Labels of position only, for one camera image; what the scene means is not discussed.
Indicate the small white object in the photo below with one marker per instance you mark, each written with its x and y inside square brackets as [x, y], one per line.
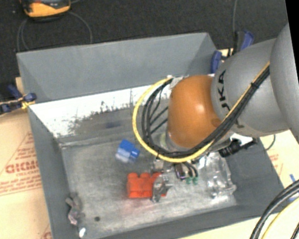
[82, 232]

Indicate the grey metal bin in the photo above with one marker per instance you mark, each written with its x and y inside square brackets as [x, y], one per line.
[98, 187]

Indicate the black cylinder on white bracket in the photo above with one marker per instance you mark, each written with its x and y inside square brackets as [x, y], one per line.
[229, 148]

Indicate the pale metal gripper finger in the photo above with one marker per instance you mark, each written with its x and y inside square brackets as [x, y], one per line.
[157, 194]
[164, 182]

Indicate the brown cardboard board red print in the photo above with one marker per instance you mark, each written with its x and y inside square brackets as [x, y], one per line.
[14, 195]

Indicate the clear plastic bottle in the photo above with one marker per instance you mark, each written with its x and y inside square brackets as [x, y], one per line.
[218, 175]

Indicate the red toy brick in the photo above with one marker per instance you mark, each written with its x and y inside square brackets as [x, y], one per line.
[139, 187]

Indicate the grey crumpled object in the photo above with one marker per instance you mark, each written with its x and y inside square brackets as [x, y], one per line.
[74, 208]

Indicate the blue and white toy block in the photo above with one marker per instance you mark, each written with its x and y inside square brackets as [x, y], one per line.
[126, 151]

